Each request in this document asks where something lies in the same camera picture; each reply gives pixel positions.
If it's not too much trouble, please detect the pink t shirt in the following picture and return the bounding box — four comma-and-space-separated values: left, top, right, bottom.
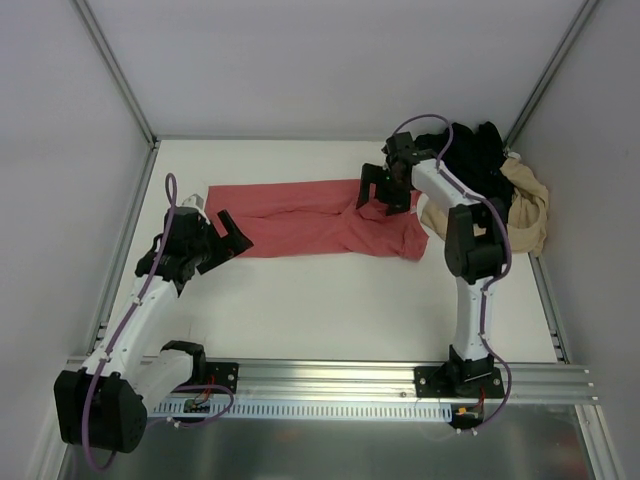
205, 179, 429, 262

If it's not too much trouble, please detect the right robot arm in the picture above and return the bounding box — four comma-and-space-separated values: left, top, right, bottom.
356, 132, 512, 399

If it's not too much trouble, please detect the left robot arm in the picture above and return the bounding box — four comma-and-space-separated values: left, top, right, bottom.
54, 206, 253, 453

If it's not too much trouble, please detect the black t shirt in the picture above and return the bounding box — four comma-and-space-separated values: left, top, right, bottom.
409, 121, 514, 223

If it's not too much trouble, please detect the beige t shirt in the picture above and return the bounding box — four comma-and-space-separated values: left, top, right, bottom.
418, 152, 550, 257

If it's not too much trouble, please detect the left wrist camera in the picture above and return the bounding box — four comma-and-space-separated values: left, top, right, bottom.
181, 194, 205, 216

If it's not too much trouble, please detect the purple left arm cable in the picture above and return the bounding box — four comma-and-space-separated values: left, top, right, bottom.
82, 172, 236, 471

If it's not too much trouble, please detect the left aluminium frame post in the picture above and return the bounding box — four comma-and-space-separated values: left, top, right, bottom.
71, 0, 157, 149

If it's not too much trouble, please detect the aluminium frame post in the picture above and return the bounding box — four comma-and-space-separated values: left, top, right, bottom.
71, 0, 157, 149
503, 0, 601, 148

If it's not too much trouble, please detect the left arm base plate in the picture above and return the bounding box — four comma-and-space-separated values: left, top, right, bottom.
204, 361, 239, 394

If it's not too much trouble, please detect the white slotted cable duct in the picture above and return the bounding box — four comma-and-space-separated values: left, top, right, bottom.
149, 396, 452, 423

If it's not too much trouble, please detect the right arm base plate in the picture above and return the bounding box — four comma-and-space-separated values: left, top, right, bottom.
413, 364, 505, 399

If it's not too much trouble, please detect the right aluminium frame post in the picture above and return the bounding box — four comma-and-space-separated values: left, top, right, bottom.
503, 0, 601, 148

